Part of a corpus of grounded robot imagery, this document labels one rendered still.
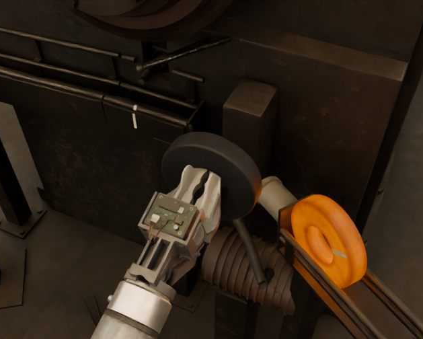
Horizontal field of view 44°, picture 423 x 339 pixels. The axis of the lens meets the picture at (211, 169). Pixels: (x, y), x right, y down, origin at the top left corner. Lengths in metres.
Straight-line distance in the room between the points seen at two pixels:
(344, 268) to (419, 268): 0.96
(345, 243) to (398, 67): 0.33
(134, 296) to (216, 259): 0.42
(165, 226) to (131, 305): 0.11
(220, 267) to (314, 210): 0.30
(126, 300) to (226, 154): 0.24
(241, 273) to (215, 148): 0.40
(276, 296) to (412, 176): 1.08
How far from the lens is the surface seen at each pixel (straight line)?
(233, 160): 0.72
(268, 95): 0.97
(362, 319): 0.83
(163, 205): 0.68
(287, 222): 0.92
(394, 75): 0.94
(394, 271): 1.75
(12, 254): 1.79
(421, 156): 2.11
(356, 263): 0.83
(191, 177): 0.75
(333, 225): 0.81
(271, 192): 0.95
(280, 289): 1.04
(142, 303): 0.66
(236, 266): 1.06
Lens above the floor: 1.42
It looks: 48 degrees down
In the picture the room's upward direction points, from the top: straight up
